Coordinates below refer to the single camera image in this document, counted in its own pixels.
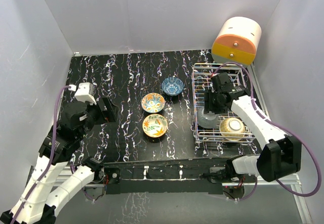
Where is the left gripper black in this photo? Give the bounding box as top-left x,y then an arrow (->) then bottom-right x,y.
76,95 -> 119,140

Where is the aluminium frame rail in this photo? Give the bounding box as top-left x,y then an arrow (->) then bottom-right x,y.
47,69 -> 305,219

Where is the orange blue floral bowl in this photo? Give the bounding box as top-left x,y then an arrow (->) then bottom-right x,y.
141,93 -> 165,113

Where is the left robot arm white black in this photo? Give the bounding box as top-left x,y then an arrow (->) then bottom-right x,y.
1,97 -> 118,223

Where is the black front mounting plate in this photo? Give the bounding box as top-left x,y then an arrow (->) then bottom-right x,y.
104,157 -> 241,195

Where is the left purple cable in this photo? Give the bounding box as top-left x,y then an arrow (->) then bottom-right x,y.
10,84 -> 76,224

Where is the pink yellow drawer cabinet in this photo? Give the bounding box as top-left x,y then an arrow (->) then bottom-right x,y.
211,17 -> 262,67

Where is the yellow dotted bowl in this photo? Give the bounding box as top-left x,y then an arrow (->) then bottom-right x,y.
219,117 -> 246,142

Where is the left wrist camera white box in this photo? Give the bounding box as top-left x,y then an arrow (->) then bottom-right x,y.
74,82 -> 97,105

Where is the white wire dish rack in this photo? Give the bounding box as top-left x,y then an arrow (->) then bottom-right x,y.
191,63 -> 254,144

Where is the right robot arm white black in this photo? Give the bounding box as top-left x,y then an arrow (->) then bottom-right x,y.
204,72 -> 302,182

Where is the orange green leaf bowl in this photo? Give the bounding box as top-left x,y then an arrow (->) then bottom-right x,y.
142,114 -> 168,138

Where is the blue patterned bowl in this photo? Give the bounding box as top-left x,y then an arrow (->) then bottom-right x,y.
161,77 -> 184,96

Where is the red rimmed grey bowl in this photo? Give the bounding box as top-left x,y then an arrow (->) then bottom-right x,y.
197,108 -> 219,129

